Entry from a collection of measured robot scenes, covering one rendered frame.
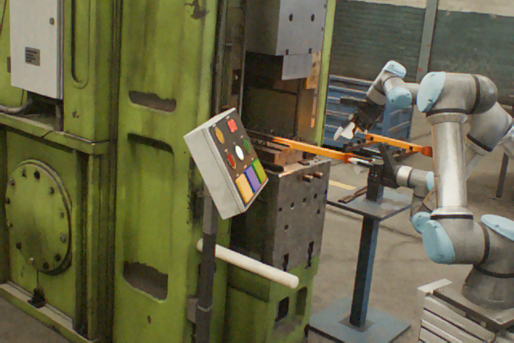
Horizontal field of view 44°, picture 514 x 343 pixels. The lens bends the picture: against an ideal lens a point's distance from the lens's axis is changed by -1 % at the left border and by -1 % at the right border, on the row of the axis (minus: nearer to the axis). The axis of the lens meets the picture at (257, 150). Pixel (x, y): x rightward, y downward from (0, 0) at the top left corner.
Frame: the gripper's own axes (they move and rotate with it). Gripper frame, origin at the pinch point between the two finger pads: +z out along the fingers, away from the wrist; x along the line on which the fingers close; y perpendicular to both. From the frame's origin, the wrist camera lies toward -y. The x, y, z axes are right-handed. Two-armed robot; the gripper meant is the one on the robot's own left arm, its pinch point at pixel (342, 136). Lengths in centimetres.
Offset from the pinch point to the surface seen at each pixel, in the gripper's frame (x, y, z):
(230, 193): -70, 6, 5
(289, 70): -7.6, -30.3, -9.0
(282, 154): -7.4, -13.8, 20.5
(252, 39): -17, -46, -13
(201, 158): -73, -6, 1
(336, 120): 333, -132, 157
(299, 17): -4.4, -40.1, -26.6
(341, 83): 401, -178, 153
